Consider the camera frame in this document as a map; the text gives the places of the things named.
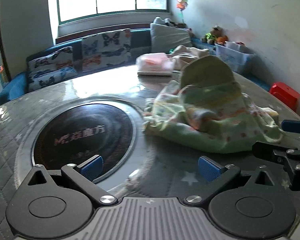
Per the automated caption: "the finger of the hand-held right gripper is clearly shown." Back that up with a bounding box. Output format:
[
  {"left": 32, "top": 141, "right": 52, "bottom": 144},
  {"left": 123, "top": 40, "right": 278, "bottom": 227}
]
[
  {"left": 252, "top": 141, "right": 300, "bottom": 173},
  {"left": 282, "top": 120, "right": 300, "bottom": 133}
]

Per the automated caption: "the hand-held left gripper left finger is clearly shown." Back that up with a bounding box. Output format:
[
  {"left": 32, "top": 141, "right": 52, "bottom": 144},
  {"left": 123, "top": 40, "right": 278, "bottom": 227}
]
[{"left": 27, "top": 155, "right": 117, "bottom": 205}]

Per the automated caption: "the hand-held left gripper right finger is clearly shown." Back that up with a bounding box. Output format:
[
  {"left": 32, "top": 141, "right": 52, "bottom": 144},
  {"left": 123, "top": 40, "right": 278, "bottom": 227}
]
[{"left": 184, "top": 156, "right": 289, "bottom": 205}]

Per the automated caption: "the green patterned fleece garment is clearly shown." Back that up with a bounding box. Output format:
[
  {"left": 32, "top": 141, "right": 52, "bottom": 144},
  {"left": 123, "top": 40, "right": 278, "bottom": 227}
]
[{"left": 142, "top": 55, "right": 285, "bottom": 154}]

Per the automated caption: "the red plastic stool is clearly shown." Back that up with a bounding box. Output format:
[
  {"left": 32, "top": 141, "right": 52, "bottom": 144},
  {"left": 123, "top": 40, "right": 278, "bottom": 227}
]
[{"left": 269, "top": 82, "right": 300, "bottom": 113}]

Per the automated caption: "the round black induction cooktop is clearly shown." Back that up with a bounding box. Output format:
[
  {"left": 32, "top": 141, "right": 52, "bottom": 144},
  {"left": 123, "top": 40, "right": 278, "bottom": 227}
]
[{"left": 30, "top": 100, "right": 138, "bottom": 179}]

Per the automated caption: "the clear plastic storage box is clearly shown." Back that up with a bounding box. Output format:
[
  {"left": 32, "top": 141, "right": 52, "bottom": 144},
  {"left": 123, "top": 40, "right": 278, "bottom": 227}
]
[{"left": 215, "top": 42, "right": 256, "bottom": 75}]

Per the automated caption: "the white small container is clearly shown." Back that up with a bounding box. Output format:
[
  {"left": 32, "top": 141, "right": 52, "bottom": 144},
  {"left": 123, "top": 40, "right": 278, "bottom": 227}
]
[{"left": 225, "top": 41, "right": 241, "bottom": 51}]

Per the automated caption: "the small butterfly print cushion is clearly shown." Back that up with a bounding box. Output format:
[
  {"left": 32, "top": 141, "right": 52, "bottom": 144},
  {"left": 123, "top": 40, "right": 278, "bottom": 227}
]
[{"left": 26, "top": 46, "right": 79, "bottom": 93}]

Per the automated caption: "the blue sofa bench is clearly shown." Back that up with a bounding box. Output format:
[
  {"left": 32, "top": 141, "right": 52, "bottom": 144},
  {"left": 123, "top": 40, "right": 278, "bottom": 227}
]
[{"left": 0, "top": 27, "right": 272, "bottom": 107}]

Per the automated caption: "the beige cloth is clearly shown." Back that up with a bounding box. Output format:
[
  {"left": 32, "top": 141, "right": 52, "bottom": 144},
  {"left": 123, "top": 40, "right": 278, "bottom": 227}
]
[{"left": 169, "top": 44, "right": 210, "bottom": 70}]

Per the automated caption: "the large butterfly print cushion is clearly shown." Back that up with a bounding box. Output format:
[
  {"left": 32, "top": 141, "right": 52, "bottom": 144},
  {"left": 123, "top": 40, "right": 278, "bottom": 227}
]
[{"left": 81, "top": 29, "right": 132, "bottom": 73}]

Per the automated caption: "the pink tissue pack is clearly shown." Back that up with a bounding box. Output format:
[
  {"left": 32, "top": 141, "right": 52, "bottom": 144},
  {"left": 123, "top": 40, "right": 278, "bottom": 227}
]
[{"left": 136, "top": 52, "right": 176, "bottom": 74}]

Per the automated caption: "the brown teddy bear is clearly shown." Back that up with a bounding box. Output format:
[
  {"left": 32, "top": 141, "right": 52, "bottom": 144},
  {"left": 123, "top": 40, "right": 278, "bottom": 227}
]
[{"left": 201, "top": 26, "right": 224, "bottom": 44}]

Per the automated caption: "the grey pillow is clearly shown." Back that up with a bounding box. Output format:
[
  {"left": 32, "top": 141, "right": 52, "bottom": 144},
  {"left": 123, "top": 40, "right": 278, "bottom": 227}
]
[{"left": 150, "top": 23, "right": 193, "bottom": 54}]

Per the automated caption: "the black and white plush toy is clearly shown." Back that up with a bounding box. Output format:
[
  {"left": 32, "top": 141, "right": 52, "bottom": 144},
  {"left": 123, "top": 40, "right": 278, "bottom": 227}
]
[{"left": 154, "top": 17, "right": 187, "bottom": 28}]

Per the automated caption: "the colourful pinwheel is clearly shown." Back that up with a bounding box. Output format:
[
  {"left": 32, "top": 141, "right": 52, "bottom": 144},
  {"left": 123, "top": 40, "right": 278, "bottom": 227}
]
[{"left": 176, "top": 0, "right": 190, "bottom": 24}]

